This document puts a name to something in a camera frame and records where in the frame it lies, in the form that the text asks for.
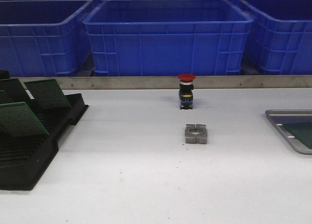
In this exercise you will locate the green perforated circuit board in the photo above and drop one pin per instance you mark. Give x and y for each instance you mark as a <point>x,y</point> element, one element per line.
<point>14,90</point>
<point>48,94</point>
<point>4,98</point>
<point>17,119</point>

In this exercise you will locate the red emergency stop button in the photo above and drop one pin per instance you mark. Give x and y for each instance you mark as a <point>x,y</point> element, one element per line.
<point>185,91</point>

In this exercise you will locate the silver metal tray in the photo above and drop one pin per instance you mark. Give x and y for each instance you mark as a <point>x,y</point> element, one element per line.
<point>280,117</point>

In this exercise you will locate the grey metal clamp block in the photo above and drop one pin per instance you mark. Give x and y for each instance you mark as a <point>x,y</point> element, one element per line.
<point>196,134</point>

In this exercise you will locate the green circuit board on tray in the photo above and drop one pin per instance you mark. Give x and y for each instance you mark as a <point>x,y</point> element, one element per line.
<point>301,131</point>

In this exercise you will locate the black slotted board rack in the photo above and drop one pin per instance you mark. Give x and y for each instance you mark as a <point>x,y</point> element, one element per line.
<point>23,160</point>

